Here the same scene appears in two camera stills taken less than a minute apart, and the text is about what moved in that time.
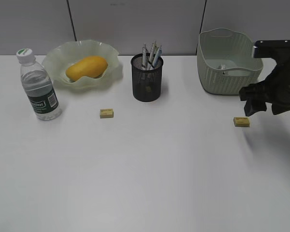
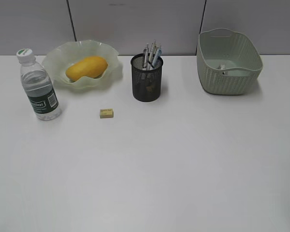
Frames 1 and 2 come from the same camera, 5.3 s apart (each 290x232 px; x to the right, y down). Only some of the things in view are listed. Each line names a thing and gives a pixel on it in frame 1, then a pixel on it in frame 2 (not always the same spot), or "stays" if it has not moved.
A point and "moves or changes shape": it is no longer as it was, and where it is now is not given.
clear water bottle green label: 38,84 stays
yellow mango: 93,66 stays
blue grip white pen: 157,57 stays
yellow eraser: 241,121 → 149,87
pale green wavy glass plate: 57,57 stays
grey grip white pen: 144,66 moves or changes shape
